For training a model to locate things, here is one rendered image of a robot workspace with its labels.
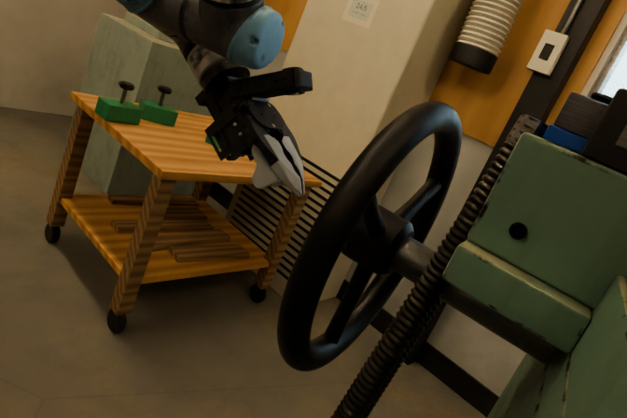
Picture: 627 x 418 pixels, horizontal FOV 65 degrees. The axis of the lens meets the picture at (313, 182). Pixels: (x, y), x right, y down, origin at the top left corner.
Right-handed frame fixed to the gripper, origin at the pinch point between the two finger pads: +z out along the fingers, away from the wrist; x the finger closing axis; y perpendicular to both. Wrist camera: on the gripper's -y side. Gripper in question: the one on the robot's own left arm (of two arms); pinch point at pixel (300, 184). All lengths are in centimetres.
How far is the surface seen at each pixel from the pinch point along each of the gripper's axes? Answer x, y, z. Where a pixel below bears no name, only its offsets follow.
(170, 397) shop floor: -34, 82, 14
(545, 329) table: 20.6, -21.4, 24.2
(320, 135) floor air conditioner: -107, 39, -41
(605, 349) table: 28.9, -25.2, 24.2
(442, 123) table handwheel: 14.0, -22.2, 7.4
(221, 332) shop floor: -66, 88, 5
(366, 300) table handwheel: 4.3, -2.1, 17.1
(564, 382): 24.2, -21.5, 26.4
